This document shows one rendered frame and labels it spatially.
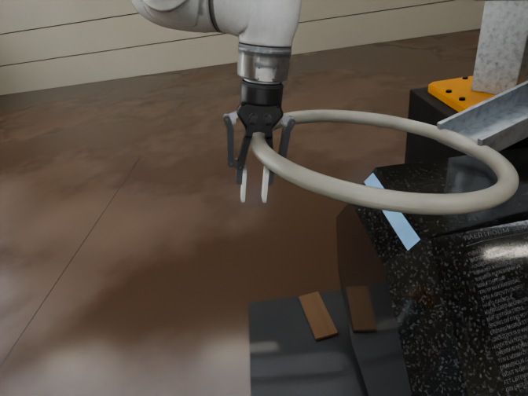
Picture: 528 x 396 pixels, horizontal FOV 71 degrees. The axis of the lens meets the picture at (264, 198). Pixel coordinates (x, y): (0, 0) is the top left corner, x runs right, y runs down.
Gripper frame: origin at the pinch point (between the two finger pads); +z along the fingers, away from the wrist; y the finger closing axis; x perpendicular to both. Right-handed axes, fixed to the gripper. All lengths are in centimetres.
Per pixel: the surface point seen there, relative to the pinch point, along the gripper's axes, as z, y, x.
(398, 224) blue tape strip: 12.3, 36.5, 5.6
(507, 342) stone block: 25, 52, -19
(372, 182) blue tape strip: 10.8, 37.2, 25.9
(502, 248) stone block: 10, 54, -7
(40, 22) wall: 23, -304, 665
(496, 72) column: -15, 109, 85
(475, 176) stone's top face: 4, 61, 16
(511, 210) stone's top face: 5, 59, 0
